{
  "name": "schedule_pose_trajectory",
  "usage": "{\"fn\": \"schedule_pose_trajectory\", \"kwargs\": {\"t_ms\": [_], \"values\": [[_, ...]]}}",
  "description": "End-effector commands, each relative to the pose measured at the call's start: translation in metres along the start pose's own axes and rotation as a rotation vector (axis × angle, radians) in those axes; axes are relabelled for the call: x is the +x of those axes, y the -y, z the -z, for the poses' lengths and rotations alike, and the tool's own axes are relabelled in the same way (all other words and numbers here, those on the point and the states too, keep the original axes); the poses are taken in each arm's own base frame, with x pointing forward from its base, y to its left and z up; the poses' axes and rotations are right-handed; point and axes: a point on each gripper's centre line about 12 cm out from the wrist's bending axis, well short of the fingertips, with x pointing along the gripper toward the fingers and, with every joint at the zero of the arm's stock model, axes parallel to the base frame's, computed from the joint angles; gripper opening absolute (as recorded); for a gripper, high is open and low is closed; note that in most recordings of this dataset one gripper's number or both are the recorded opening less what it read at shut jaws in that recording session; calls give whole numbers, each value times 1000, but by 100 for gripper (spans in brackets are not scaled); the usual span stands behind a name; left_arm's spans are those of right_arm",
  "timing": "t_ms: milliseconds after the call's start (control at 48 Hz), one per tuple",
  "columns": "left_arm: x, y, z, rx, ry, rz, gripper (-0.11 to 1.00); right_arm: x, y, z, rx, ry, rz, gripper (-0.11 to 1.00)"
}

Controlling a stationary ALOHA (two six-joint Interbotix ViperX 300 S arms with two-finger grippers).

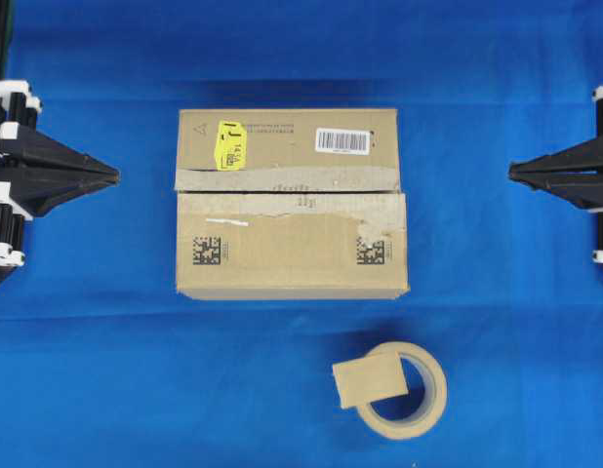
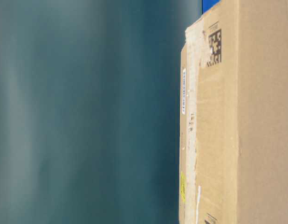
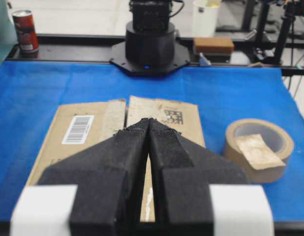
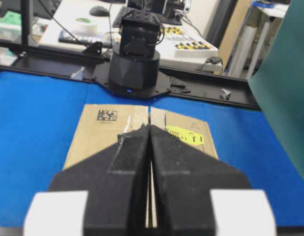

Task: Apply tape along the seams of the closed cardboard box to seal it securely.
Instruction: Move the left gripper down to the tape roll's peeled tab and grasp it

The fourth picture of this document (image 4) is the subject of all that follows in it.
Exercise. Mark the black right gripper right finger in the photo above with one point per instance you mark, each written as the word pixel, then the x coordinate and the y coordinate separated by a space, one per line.
pixel 198 195

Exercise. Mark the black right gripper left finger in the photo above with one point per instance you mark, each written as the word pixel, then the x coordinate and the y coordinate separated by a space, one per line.
pixel 103 195

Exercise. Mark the brown cardboard box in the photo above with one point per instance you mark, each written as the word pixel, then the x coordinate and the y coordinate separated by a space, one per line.
pixel 100 126

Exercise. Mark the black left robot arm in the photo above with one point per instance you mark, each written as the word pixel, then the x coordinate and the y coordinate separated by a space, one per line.
pixel 134 66

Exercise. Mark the white tape roll background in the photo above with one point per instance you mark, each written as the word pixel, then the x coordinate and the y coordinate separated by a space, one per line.
pixel 85 26

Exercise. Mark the blue table cloth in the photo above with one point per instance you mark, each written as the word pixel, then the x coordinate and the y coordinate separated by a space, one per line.
pixel 39 115

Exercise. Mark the green panel board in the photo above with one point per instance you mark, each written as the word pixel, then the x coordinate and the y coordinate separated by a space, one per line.
pixel 278 85

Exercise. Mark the white tray yellow black parts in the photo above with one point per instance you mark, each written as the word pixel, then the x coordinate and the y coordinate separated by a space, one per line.
pixel 180 42

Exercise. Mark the white background desk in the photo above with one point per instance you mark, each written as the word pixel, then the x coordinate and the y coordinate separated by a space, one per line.
pixel 59 33

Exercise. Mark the black computer mouse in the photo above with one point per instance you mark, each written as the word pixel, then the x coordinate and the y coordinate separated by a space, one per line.
pixel 99 11

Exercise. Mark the black mounting rail plate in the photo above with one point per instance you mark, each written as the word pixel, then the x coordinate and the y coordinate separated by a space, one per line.
pixel 89 66

